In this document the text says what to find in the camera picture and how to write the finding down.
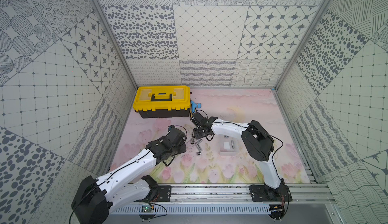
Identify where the white label in box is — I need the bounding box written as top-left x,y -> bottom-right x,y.
223,142 -> 230,150

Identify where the long angled chrome socket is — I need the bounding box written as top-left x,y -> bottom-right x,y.
195,139 -> 203,153

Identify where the clear plastic storage box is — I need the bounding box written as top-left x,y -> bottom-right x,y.
219,135 -> 238,156

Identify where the blue yellow hand tool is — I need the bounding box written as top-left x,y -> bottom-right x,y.
191,100 -> 202,113

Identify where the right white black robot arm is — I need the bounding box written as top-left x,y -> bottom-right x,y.
191,112 -> 284,191

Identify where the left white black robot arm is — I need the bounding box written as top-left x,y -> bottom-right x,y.
71,126 -> 188,224

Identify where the yellow black toolbox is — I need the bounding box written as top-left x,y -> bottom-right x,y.
133,86 -> 191,118

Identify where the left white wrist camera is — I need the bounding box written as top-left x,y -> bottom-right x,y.
168,125 -> 176,132

